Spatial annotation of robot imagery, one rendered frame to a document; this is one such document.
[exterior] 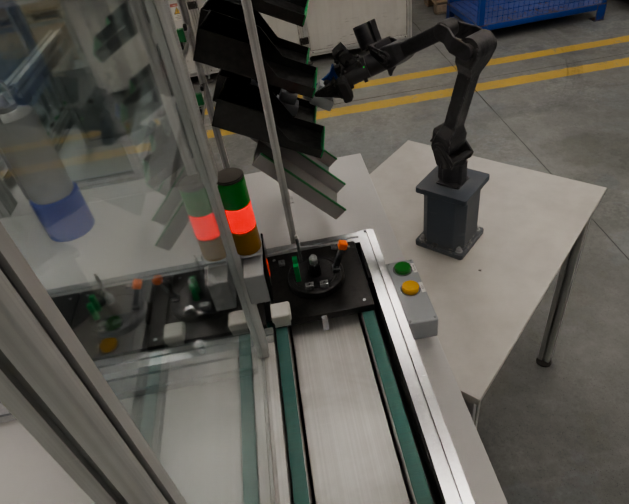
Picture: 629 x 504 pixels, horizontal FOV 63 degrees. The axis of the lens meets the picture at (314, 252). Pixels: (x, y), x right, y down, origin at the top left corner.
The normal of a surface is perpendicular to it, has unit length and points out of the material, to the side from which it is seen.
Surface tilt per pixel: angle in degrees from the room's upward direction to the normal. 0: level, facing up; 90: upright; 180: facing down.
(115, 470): 90
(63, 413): 90
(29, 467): 0
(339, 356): 0
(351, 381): 0
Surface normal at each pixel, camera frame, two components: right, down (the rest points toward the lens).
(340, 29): 0.11, 0.63
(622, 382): -0.13, -0.75
